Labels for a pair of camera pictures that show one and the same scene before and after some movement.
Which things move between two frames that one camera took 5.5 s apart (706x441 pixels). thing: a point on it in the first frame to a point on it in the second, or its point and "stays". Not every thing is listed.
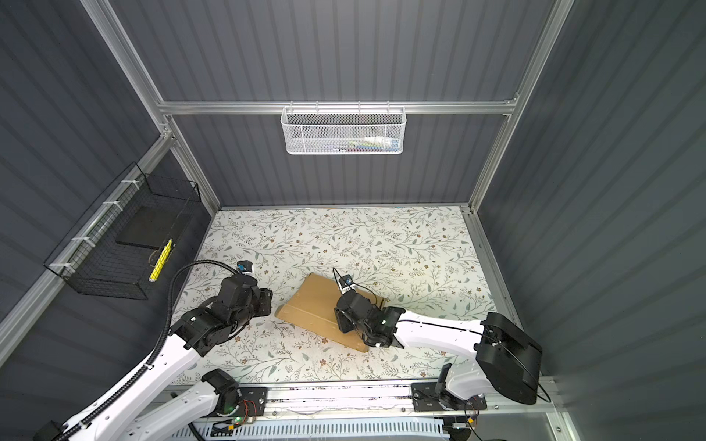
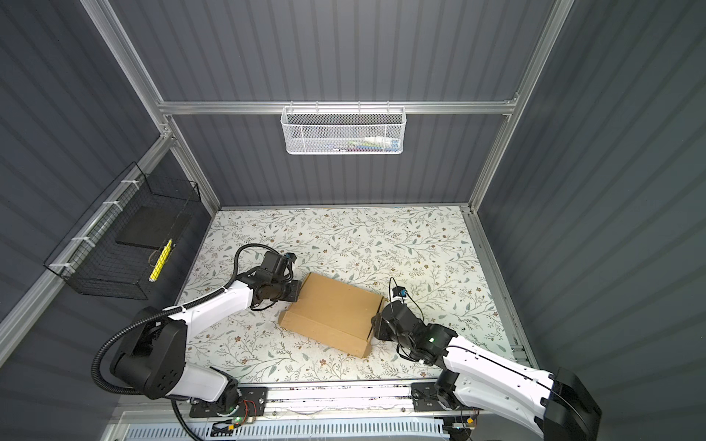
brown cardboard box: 311,309 stays
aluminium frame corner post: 105,18 stays
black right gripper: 341,320 to 379,327
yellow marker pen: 165,254 stays
